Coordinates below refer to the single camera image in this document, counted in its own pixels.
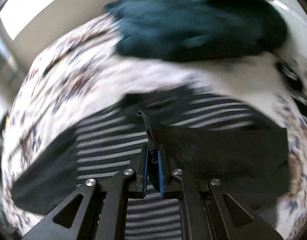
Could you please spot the floral plush bed blanket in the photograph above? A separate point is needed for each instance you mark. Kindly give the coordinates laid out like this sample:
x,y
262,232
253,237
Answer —
x,y
81,73

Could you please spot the teal velvet garment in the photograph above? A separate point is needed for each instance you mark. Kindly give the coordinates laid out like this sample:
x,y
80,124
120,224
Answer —
x,y
196,30

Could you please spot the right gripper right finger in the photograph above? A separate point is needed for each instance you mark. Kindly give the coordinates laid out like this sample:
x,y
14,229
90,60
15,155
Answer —
x,y
208,210

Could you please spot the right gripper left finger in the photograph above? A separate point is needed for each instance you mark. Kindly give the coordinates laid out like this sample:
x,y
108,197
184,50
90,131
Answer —
x,y
96,209

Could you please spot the black striped knit sweater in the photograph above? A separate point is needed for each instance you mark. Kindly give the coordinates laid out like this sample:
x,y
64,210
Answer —
x,y
208,135

